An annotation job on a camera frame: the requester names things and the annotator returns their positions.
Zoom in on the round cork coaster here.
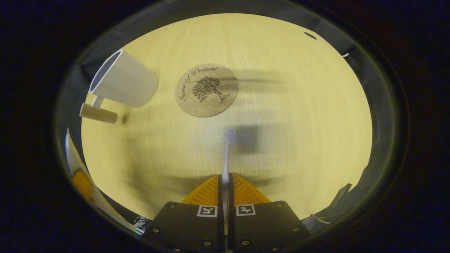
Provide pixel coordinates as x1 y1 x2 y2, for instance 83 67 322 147
175 63 239 118

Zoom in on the white toothbrush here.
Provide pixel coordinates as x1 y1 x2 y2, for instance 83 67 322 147
221 128 237 215

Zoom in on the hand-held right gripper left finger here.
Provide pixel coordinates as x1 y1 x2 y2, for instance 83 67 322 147
142 175 225 253

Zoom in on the light wooden desktop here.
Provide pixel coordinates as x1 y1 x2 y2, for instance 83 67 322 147
81 13 373 236

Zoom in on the white cup with wooden handle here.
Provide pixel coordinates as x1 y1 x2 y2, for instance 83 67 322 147
79 49 159 124

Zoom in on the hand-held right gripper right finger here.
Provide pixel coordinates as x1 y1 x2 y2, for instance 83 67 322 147
228 173 311 253

